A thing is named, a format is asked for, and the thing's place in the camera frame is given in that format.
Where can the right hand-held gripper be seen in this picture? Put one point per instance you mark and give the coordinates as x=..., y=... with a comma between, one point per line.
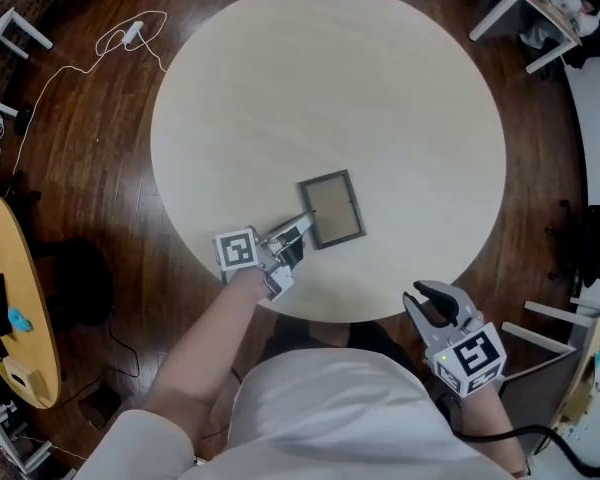
x=472, y=360

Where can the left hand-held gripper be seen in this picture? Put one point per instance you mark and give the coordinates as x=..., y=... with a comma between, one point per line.
x=237, y=249

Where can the black picture frame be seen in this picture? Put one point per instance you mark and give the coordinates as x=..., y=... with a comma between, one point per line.
x=332, y=210

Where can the person's left forearm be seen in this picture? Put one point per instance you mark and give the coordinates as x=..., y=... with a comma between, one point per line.
x=210, y=333

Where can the person's right forearm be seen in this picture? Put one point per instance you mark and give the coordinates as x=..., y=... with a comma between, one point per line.
x=485, y=418

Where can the person's black trousers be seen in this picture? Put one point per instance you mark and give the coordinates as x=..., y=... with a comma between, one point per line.
x=375, y=340

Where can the person's white shirt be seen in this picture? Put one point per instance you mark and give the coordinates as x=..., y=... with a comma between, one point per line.
x=330, y=418

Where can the black office chair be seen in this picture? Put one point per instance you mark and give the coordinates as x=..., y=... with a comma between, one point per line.
x=597, y=238

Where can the black round table base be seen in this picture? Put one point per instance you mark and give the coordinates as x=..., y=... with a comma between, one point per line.
x=80, y=278

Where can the dark brown waste basket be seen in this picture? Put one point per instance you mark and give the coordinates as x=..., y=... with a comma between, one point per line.
x=100, y=406

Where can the white power strip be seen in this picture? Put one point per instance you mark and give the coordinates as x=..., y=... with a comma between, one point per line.
x=132, y=33

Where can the round yellow wooden table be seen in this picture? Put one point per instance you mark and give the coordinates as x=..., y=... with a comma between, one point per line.
x=20, y=248

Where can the small blue item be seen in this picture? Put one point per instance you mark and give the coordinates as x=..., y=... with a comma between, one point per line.
x=19, y=320

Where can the small cardboard box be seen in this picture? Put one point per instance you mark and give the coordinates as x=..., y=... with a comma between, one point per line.
x=25, y=378

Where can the white metal rack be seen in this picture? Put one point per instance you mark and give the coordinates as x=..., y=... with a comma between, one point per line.
x=0, y=433

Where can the small white desk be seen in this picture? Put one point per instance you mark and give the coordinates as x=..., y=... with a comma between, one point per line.
x=0, y=33

